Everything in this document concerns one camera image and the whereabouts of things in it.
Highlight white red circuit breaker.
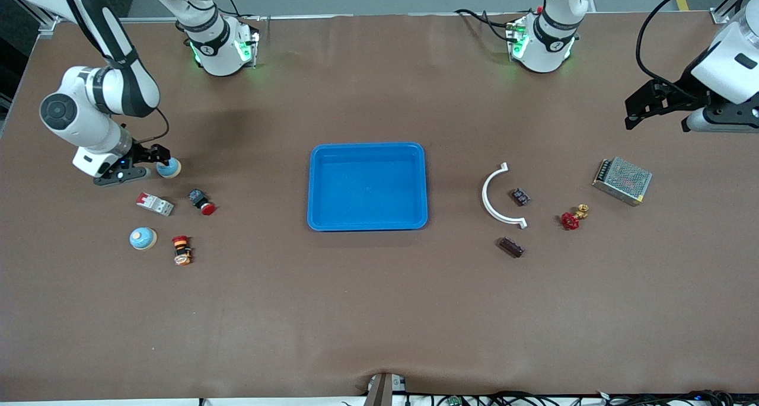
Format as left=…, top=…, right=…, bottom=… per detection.
left=136, top=193, right=175, bottom=217

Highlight red button blue base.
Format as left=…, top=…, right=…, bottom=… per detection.
left=187, top=188, right=216, bottom=216

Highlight metal mesh power supply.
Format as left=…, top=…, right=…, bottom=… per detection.
left=591, top=156, right=653, bottom=207

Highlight red brass valve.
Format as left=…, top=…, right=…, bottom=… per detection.
left=560, top=203, right=590, bottom=231

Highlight white curved plastic piece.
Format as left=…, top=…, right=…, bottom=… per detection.
left=481, top=162, right=528, bottom=229

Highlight blue plastic tray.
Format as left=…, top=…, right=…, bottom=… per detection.
left=307, top=142, right=429, bottom=232

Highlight black right camera cable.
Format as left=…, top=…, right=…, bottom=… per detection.
left=122, top=106, right=170, bottom=145

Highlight aluminium frame post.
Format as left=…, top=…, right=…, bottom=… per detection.
left=710, top=0, right=759, bottom=25
left=0, top=0, right=60, bottom=39

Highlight red button orange ring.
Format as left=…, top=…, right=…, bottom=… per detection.
left=171, top=235, right=193, bottom=267

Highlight black base cables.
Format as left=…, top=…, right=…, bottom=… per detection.
left=454, top=8, right=516, bottom=44

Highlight brown bracket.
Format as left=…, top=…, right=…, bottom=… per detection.
left=363, top=373, right=393, bottom=406

